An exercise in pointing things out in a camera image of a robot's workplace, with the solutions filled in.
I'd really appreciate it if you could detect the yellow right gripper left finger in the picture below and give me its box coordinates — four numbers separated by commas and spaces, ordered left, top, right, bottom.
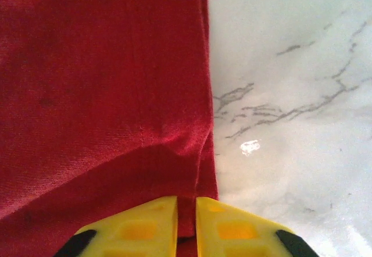
53, 195, 178, 257

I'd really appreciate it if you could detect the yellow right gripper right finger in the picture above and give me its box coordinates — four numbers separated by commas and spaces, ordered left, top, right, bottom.
195, 196, 320, 257

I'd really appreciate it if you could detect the red t-shirt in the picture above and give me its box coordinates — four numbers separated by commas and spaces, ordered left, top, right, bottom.
0, 0, 219, 257

